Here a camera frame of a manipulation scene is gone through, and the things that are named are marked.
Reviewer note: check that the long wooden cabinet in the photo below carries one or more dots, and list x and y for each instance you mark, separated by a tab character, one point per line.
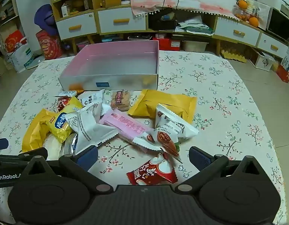
205	18

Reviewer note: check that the white packet with orange edge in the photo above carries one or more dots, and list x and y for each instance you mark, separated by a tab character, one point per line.
64	93

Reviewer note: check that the pile of folded cloths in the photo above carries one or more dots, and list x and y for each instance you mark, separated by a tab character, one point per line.
196	27

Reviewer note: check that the black keyboard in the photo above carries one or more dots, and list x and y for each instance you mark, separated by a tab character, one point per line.
139	37

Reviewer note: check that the white sack with red print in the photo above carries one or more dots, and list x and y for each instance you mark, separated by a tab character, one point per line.
17	54

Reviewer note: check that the white pecan snack packet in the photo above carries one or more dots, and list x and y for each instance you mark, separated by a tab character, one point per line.
163	138
172	124

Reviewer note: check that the large yellow snack packet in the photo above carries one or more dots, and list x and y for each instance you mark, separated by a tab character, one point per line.
163	103

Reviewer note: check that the orange with leaf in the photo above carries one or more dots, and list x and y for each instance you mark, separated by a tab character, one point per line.
242	4

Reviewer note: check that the red box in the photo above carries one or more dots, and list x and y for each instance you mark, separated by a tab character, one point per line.
166	44

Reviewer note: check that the silver foil packet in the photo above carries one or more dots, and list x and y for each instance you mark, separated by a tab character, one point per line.
69	145

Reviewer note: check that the red printed bag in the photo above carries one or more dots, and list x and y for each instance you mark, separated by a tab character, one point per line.
49	45

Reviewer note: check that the small yellow packet blue label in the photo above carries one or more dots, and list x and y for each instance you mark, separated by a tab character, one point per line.
62	124

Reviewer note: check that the white printed bag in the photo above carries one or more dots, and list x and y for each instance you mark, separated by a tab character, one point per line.
288	58

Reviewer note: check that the red carton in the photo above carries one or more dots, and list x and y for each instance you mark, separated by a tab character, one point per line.
284	73

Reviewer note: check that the large white packet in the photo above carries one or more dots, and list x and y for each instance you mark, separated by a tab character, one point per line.
88	126

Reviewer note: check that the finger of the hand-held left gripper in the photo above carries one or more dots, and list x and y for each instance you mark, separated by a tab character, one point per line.
42	151
0	143

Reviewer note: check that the wooden bookshelf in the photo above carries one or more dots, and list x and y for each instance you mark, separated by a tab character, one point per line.
6	9

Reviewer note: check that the teal box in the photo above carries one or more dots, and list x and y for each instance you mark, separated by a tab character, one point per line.
111	39

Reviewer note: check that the pink snack packet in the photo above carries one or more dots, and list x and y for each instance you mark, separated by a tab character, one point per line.
125	124

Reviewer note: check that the glass bowl of small oranges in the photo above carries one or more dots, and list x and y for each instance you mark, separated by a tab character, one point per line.
240	15

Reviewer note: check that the floral tablecloth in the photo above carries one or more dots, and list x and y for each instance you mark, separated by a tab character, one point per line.
229	98

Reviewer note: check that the stack of books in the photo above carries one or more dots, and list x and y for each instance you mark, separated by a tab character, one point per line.
252	7

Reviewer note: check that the pink cloth runner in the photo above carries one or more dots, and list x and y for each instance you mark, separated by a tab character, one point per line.
146	3

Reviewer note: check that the clear plastic bin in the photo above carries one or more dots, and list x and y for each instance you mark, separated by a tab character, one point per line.
194	46

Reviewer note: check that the yellow egg carton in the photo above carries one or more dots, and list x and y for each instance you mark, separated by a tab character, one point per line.
233	56

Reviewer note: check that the small white carton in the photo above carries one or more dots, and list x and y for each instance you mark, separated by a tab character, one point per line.
65	10

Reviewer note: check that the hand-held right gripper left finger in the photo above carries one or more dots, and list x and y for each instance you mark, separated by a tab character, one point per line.
88	157

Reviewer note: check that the cardboard box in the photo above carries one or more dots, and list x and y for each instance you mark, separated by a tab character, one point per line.
112	2

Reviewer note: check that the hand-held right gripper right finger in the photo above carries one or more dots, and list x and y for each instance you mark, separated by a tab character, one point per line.
198	157

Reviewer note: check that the purple hat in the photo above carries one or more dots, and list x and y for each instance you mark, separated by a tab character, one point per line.
42	16

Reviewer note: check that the white printed box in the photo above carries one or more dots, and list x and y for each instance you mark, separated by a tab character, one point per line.
264	62

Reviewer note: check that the black microwave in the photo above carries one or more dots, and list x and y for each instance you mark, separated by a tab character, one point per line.
279	27

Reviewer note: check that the red snack packet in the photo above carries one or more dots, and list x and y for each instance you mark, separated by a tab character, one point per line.
149	173

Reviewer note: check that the brown cracker packet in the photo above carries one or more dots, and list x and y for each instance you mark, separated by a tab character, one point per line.
121	100

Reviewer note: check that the grey box with pink inside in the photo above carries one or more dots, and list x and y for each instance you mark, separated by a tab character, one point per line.
111	63

